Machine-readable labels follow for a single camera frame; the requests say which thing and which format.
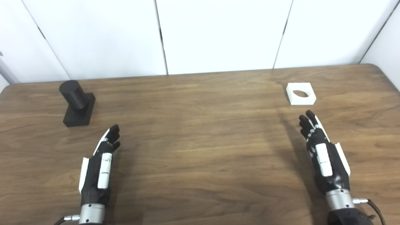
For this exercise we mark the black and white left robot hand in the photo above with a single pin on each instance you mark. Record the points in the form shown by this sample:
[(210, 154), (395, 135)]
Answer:
[(93, 181)]

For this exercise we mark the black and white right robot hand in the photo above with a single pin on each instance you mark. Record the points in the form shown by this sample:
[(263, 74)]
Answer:
[(336, 175)]

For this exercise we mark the black cylindrical peg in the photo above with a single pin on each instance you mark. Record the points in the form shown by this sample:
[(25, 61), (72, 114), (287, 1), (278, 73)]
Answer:
[(78, 112)]

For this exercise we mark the white square piece with hole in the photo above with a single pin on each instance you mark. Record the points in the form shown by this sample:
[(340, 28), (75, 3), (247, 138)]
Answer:
[(307, 99)]

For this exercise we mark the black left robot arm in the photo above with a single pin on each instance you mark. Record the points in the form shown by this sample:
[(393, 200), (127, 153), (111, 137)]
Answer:
[(92, 215)]

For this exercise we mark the grey wall corner strip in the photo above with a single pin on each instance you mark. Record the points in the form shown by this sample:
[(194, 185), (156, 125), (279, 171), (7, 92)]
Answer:
[(7, 72)]

